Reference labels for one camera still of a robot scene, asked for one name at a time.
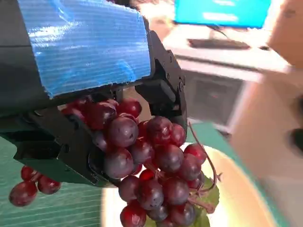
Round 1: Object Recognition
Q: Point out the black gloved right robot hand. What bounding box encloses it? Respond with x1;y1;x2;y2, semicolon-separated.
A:
286;93;303;157

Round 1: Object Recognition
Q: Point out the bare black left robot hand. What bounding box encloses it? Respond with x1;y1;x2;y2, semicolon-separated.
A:
0;0;189;188

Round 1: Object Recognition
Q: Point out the red toy grape bunch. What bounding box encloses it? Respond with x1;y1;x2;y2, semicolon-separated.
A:
9;94;223;227

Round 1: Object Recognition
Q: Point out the white square plate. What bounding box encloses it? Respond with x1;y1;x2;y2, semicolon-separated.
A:
100;141;270;227

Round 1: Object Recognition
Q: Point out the white cabinet with red light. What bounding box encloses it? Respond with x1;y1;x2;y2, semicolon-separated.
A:
187;70;251;130

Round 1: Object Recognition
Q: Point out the white desk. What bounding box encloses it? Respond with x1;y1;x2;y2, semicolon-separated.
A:
163;23;293;83

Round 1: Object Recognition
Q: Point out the black keyboard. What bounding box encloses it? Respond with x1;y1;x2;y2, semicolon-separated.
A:
188;38;251;51

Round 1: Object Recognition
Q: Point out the computer monitor with blue screen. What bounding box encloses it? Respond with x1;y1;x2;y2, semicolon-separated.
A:
174;0;272;29

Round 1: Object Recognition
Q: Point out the green cutting mat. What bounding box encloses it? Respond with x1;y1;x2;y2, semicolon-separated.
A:
0;118;285;227

